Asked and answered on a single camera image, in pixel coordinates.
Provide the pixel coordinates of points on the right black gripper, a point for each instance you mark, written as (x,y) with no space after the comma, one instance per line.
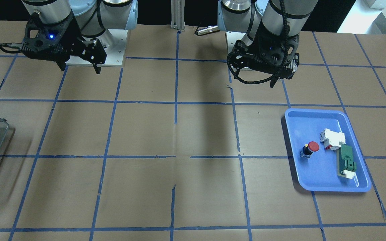
(73,37)

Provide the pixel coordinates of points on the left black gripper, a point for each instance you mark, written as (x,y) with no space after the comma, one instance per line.
(259,39)

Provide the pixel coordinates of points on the red emergency stop button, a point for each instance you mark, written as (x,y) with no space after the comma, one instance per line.
(308,149)

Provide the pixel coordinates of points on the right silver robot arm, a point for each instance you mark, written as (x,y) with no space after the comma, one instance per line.
(94,17)

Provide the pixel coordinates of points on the blue plastic tray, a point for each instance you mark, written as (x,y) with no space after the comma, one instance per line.
(319,172)

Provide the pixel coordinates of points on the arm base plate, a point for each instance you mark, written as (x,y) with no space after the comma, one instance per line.
(114,42)
(236,38)

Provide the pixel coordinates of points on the aluminium frame post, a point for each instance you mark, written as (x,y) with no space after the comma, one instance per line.
(177,15)

